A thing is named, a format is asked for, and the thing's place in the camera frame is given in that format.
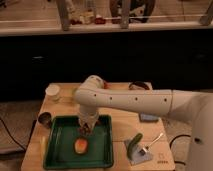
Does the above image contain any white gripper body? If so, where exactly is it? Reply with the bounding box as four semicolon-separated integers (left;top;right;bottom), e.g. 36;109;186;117
78;113;99;129

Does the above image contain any dark purple grape bunch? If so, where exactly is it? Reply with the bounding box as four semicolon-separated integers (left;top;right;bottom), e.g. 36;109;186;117
79;123;92;135

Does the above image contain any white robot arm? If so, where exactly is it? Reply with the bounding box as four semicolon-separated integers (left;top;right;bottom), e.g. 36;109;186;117
73;75;213;171

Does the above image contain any green plastic tray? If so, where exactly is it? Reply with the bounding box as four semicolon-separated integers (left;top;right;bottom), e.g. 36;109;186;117
43;115;114;170

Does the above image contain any orange peach fruit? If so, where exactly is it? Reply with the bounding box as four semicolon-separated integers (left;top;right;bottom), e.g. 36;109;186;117
74;138;88;154

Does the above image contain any red fruit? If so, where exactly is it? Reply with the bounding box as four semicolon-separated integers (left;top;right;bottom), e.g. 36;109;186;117
103;80;109;89

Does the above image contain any small metal cup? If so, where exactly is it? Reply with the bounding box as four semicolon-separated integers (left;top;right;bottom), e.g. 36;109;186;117
38;112;52;128

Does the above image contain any green cucumber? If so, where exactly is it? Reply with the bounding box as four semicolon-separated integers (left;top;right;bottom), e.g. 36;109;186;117
127;133;143;159

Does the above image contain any blue sponge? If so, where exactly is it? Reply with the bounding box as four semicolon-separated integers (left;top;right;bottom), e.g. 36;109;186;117
139;113;159;122

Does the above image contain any dark bowl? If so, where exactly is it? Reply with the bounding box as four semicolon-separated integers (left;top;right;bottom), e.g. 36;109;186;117
129;81;149;90

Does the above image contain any grey cloth napkin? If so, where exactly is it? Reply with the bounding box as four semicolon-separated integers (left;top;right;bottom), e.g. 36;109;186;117
124;139;153;165

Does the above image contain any black cable left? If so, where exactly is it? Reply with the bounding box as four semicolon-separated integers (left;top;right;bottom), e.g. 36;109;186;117
0;117;37;153

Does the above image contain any black cable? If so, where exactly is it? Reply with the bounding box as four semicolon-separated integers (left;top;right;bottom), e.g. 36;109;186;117
169;133;192;166
0;117;37;153

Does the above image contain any black cable right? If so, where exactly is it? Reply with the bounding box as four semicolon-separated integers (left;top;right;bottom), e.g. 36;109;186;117
169;133;192;166

